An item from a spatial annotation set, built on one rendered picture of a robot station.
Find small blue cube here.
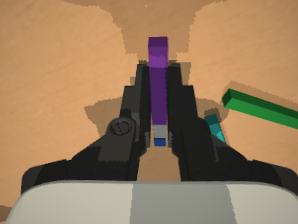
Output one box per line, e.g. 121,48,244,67
154,138,166,146

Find turquoise rod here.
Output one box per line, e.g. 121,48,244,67
204,114,227,144

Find green rod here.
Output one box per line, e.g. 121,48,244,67
222,88,298,130

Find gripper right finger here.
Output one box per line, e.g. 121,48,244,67
167,63,298,196

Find purple rod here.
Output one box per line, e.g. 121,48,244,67
148,37,168,125

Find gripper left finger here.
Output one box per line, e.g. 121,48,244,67
21,64,151,194

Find grey rod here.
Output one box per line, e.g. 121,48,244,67
154,125,167,138

